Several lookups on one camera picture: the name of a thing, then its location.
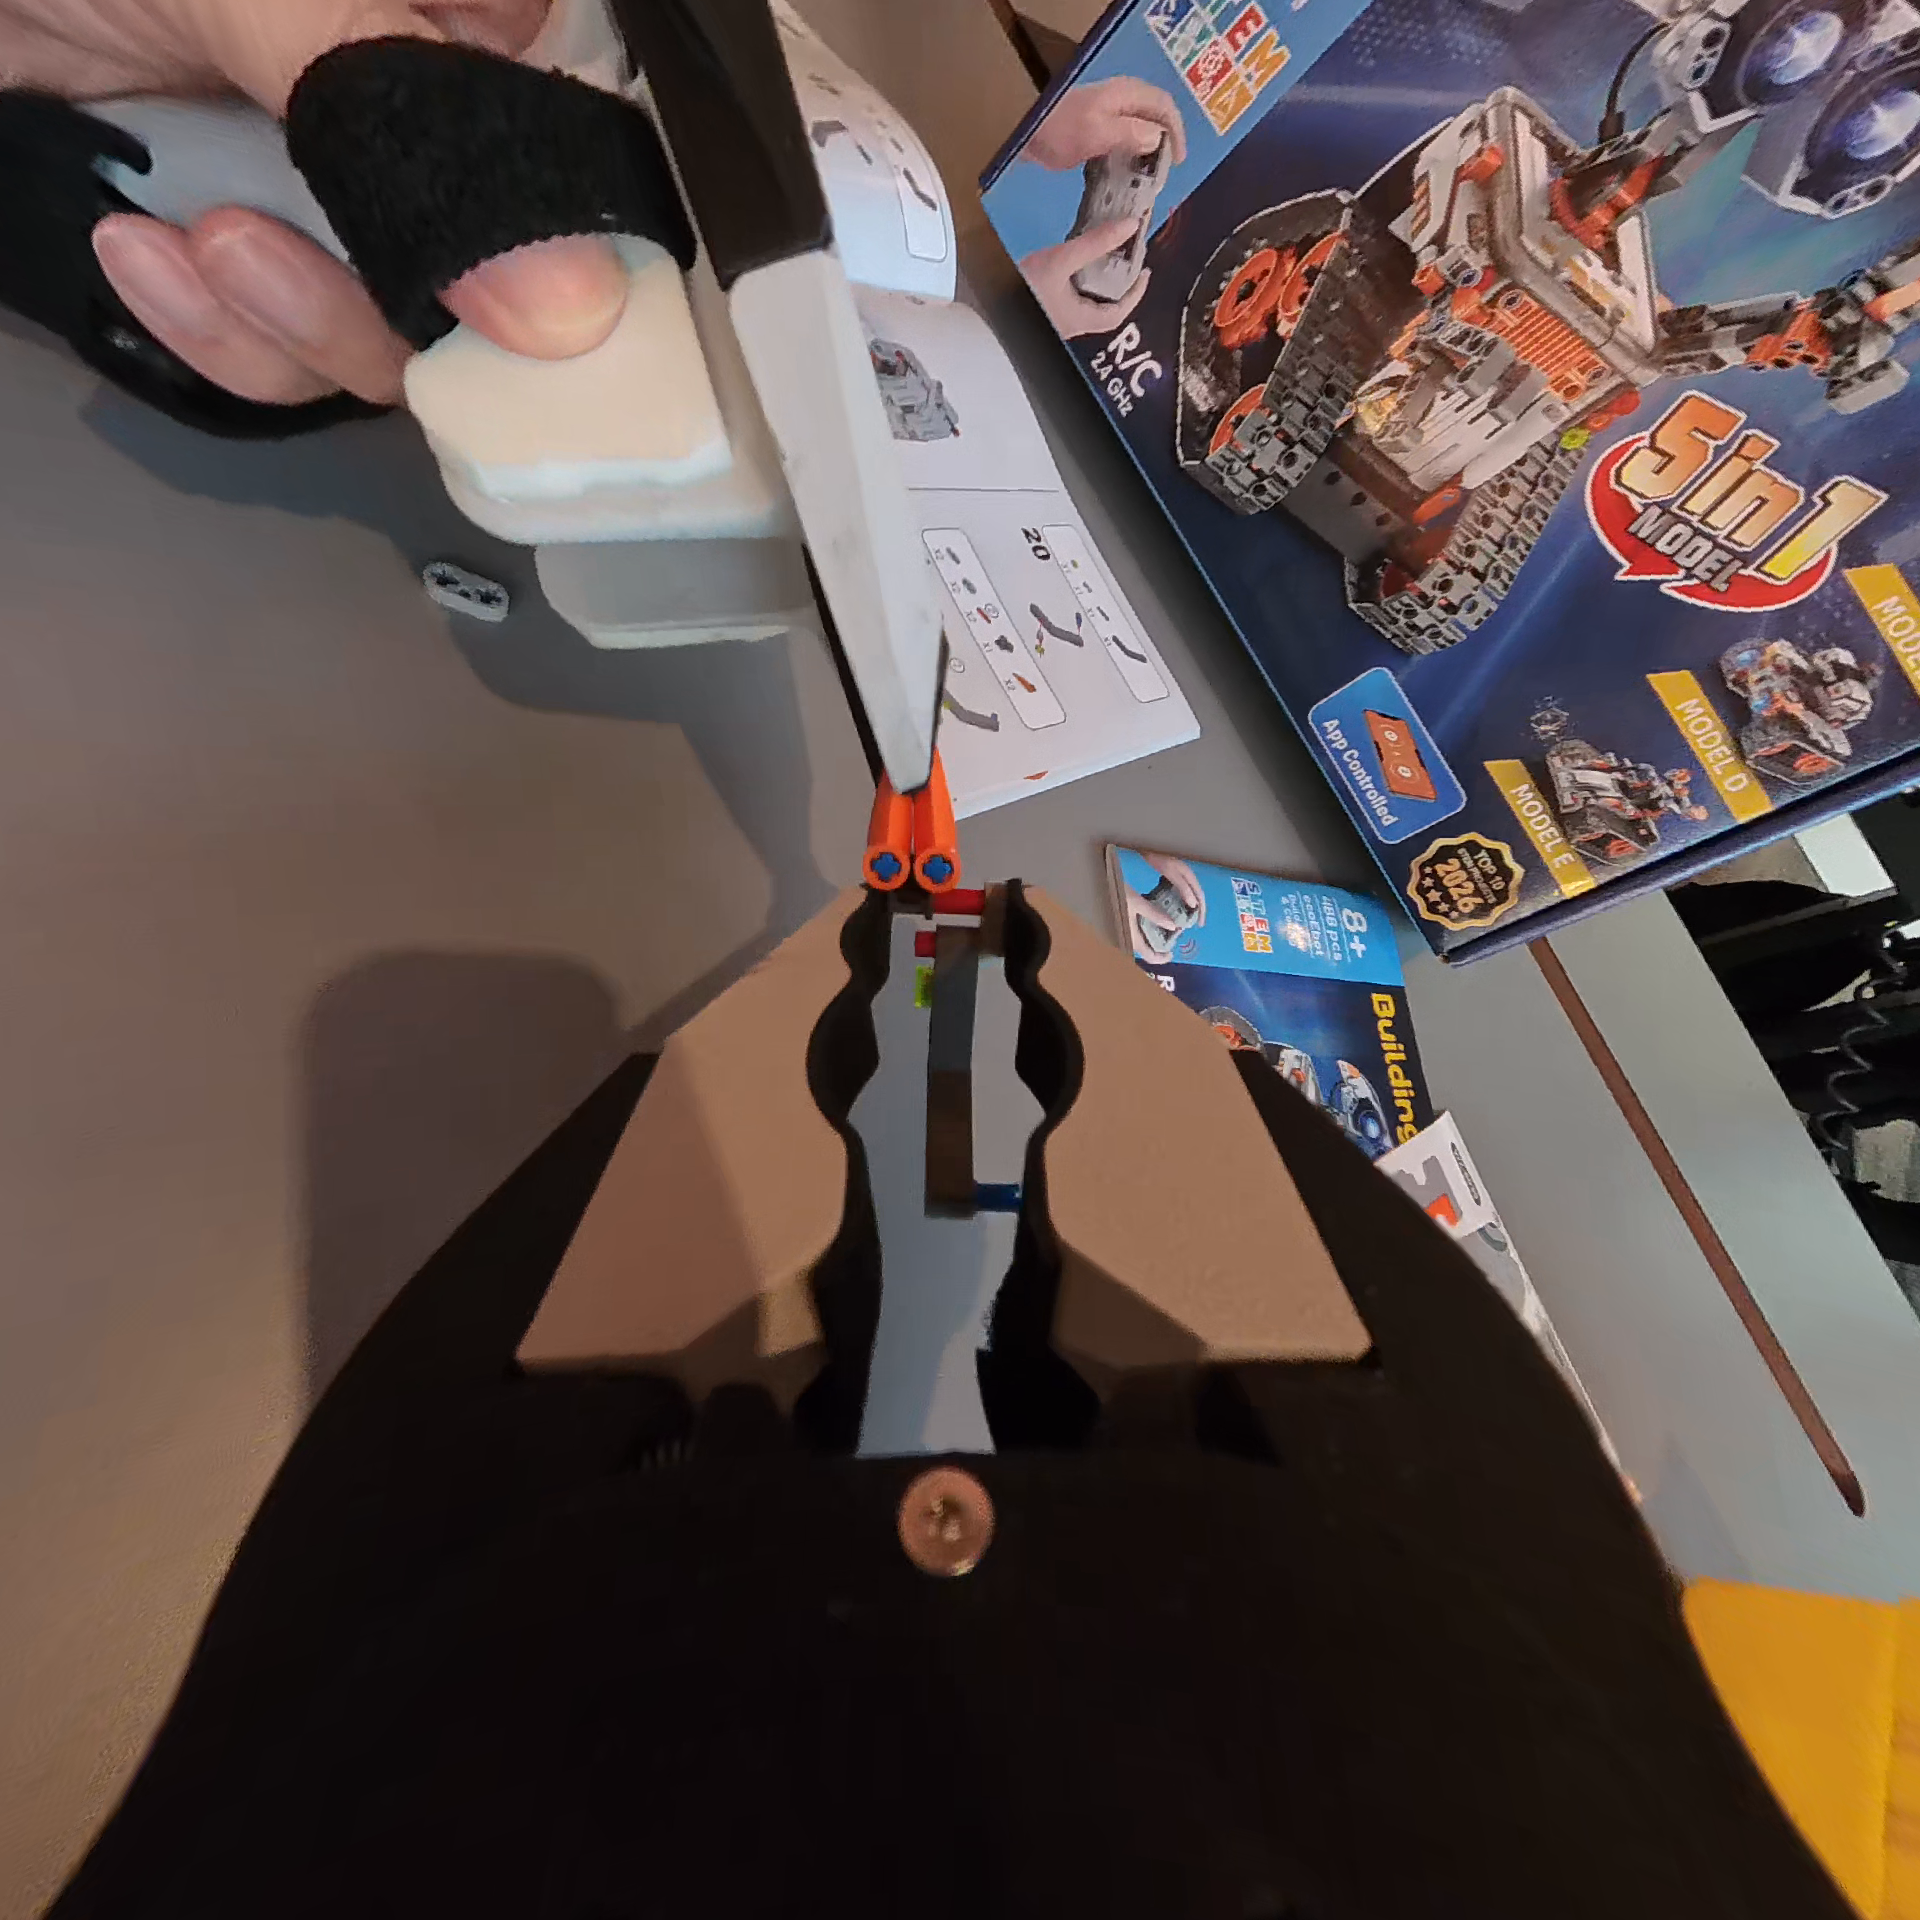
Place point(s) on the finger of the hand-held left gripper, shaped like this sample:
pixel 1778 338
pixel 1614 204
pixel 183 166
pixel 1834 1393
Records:
pixel 856 494

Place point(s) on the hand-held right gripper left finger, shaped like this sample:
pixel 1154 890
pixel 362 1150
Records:
pixel 692 1201

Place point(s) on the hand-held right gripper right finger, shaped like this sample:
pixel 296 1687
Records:
pixel 1200 1201

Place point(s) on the grey bent toy beam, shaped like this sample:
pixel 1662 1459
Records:
pixel 953 1095

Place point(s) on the grey desk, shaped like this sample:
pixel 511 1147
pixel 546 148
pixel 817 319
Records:
pixel 301 827

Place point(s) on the person's left hand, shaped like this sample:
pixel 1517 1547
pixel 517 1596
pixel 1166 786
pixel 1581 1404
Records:
pixel 241 300

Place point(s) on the blue cover booklet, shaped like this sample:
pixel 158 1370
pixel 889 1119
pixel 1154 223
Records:
pixel 1277 974

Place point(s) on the open white instruction manual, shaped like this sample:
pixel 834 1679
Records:
pixel 1050 630

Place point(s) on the small grey toy connector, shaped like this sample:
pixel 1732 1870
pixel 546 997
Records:
pixel 465 589

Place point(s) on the blue toy robot box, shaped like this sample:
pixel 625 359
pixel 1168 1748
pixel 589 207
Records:
pixel 1500 451

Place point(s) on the yellow plastic bin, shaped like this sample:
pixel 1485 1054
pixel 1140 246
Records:
pixel 1816 1724

